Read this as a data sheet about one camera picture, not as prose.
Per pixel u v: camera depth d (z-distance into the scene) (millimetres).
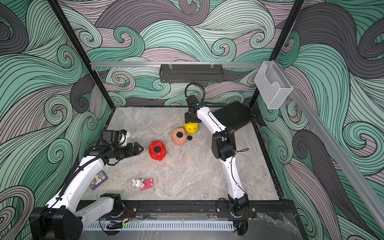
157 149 864
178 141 902
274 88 740
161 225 697
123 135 696
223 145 591
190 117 862
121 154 671
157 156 836
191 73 954
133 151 710
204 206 757
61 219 370
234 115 1129
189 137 1007
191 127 971
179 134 925
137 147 729
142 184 772
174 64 942
